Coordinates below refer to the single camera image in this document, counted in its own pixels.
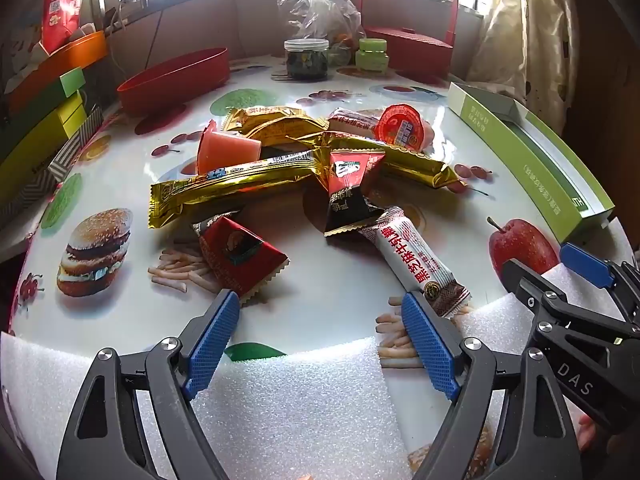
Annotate green white cardboard box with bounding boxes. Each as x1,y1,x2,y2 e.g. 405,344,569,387
446,81,615,243

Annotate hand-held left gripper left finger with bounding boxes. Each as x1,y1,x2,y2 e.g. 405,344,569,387
59,289,241,480

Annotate brown wooden cabinet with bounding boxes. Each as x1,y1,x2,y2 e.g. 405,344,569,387
562,0,640,221

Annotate red paper pack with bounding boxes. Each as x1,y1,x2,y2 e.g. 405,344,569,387
41,0,91,56

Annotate small clear jar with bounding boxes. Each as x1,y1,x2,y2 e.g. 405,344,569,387
327,37,357,67

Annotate red basket with handle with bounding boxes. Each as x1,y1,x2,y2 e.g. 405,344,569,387
360,0,458,82

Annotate green cream jar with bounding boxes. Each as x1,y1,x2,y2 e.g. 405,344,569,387
356,37,391,71

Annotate glass jar dark contents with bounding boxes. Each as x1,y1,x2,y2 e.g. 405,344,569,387
284,38,330,81

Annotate white red snack bar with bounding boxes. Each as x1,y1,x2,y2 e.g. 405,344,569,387
357,206,473,318
327,107,381,139

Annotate orange box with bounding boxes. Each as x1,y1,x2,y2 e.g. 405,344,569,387
10,30,108,111

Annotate long gold snack bar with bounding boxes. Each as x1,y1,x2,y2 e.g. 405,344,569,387
320,131,468,191
150,150,326,231

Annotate cream patterned curtain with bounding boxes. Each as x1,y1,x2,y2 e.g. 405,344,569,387
465,0,571,126

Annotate yellow green cardboard box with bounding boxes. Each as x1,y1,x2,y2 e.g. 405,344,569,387
0,91,90,176

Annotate red lidded jelly cup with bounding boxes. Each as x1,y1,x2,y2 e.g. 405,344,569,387
372,103,432,151

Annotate red black snack packet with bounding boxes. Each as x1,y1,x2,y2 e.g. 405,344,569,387
322,149,388,238

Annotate yellow snack packet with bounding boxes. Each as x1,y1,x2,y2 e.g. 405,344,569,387
222,106,307,135
245,116,328,147

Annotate pink jelly cup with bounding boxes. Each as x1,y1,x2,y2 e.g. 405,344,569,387
196,120,262,175

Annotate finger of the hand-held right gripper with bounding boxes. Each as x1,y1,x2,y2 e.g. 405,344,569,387
501,259,640,347
560,242,640,321

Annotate white foam sheet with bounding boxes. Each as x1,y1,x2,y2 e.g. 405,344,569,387
0,330,416,480
380,217,636,461

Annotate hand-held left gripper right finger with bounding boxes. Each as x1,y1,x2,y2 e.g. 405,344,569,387
401,291,583,480

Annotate clear plastic bag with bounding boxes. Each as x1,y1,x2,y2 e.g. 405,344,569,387
277,0,366,58

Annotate red oval tub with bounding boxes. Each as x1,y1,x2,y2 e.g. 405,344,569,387
117,47,230,116

